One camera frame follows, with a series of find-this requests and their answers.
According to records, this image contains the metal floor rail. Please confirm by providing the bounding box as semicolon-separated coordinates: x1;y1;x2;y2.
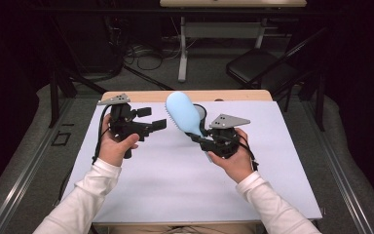
300;100;374;234
0;97;76;234

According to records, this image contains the person's right hand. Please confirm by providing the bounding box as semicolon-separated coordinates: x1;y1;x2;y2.
207;127;258;184

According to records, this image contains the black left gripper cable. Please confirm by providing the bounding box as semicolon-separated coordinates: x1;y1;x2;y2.
57;103;112;204

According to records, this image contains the tangle of floor cables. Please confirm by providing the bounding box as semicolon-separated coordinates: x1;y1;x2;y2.
123;40;183;72

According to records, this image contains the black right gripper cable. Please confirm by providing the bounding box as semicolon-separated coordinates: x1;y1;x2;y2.
237;135;260;173

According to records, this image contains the black folding chair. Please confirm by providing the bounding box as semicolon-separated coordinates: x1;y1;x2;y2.
225;48;306;113

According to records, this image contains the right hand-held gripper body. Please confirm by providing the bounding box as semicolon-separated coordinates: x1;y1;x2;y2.
200;113;251;160

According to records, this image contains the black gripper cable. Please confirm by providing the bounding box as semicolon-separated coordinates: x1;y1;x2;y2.
237;135;260;173
57;103;112;204

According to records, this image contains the white table sheet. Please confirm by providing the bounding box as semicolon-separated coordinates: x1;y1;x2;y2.
62;100;323;225

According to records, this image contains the thick black floor cable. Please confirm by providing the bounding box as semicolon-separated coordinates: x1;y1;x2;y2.
123;63;175;92

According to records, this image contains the white-legged desk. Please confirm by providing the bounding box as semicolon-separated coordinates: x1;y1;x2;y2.
159;0;308;83

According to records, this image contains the person's left hand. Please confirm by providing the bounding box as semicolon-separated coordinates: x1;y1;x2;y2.
97;113;140;168

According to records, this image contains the black metal stand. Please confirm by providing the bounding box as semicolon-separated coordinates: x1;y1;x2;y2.
48;64;109;129

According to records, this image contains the light blue hairbrush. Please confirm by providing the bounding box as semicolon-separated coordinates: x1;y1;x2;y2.
165;91;214;164

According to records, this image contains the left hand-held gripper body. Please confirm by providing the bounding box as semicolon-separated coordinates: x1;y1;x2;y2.
96;93;153;160

